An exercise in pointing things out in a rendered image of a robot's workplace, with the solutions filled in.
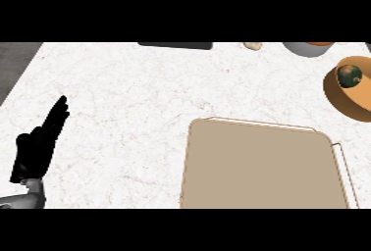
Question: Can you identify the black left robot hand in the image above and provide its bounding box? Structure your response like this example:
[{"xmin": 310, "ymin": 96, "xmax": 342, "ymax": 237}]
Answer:
[{"xmin": 8, "ymin": 94, "xmax": 70, "ymax": 186}]

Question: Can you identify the beige tray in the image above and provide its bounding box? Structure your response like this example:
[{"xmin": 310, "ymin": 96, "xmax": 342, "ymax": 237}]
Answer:
[{"xmin": 178, "ymin": 116, "xmax": 360, "ymax": 210}]

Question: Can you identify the orange pot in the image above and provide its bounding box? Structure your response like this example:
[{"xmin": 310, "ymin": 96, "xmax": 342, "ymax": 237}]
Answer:
[{"xmin": 322, "ymin": 55, "xmax": 371, "ymax": 124}]

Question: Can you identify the dark green squash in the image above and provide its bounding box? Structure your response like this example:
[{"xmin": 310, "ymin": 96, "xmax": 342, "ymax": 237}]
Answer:
[{"xmin": 333, "ymin": 64, "xmax": 363, "ymax": 89}]

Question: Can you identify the flat dark grey object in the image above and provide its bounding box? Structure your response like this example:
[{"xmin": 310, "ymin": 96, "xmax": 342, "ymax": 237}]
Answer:
[{"xmin": 137, "ymin": 41, "xmax": 214, "ymax": 51}]

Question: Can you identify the small beige vegetable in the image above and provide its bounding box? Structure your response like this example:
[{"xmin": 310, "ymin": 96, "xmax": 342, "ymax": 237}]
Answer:
[{"xmin": 242, "ymin": 41, "xmax": 262, "ymax": 52}]

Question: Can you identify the grey bowl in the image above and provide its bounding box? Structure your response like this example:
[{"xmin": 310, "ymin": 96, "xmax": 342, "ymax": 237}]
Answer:
[{"xmin": 280, "ymin": 41, "xmax": 335, "ymax": 59}]

